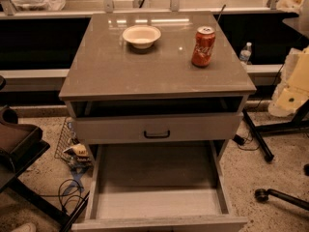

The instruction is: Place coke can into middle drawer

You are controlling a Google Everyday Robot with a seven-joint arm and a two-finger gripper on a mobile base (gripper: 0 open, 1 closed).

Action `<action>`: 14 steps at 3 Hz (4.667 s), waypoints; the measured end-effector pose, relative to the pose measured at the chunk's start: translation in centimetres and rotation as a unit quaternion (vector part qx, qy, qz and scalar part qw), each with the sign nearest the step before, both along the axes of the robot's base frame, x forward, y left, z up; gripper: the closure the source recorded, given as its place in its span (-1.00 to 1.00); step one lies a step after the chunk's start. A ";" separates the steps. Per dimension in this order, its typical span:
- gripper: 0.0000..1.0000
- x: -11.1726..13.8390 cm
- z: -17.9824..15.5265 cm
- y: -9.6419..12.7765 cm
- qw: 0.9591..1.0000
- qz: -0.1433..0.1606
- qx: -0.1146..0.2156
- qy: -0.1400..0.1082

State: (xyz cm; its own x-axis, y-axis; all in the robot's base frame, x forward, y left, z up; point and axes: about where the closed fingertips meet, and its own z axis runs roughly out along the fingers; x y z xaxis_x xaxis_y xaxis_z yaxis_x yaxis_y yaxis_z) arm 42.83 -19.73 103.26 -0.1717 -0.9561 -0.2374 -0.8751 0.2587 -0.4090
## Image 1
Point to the clear plastic water bottle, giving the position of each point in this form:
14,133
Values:
245,53

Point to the black office chair base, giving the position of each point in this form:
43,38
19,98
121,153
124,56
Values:
261,195

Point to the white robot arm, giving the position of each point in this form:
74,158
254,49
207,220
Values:
293,90

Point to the red coke can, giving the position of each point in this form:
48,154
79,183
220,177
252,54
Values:
204,43

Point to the black table leg frame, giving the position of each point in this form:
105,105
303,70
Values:
298,123

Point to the snack bag on floor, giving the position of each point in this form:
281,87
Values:
77,150

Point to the wire mesh basket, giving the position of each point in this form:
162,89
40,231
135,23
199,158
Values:
67,138

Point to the black drawer handle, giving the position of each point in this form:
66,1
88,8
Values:
156,135

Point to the grey drawer cabinet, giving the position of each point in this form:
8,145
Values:
111,78

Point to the open middle drawer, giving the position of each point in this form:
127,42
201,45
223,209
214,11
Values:
158,187

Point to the white paper bowl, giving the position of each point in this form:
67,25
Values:
141,36

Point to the closed top drawer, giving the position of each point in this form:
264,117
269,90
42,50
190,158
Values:
129,129

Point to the dark brown chair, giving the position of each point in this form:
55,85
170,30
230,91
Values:
20,146

